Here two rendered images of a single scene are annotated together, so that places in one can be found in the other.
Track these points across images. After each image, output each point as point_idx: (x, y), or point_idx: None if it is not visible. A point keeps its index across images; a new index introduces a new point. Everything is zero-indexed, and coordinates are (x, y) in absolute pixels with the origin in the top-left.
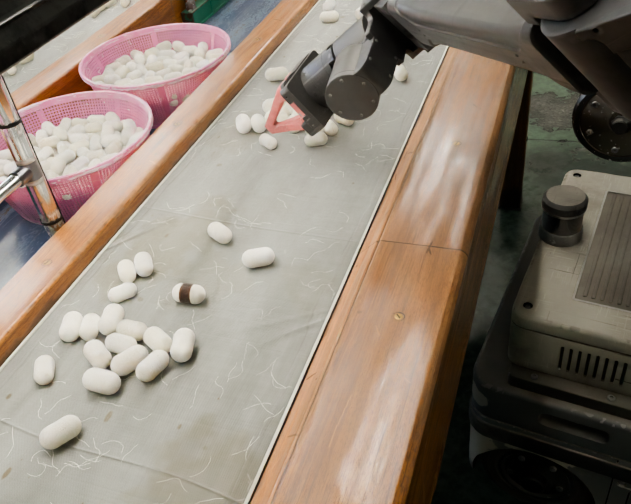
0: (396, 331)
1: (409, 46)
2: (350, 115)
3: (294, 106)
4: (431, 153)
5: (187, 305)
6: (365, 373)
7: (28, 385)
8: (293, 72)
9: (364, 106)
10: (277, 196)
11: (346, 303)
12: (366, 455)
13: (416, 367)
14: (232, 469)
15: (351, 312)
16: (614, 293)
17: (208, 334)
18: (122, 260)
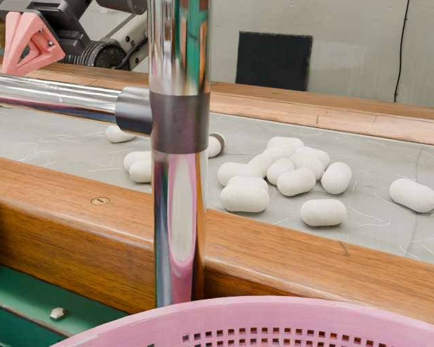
0: (289, 94)
1: None
2: (139, 9)
3: (49, 34)
4: (109, 76)
5: (219, 155)
6: (324, 100)
7: (339, 237)
8: (29, 4)
9: (145, 1)
10: (77, 121)
11: (254, 104)
12: (384, 104)
13: (318, 94)
14: (398, 147)
15: (269, 99)
16: None
17: (262, 149)
18: (137, 162)
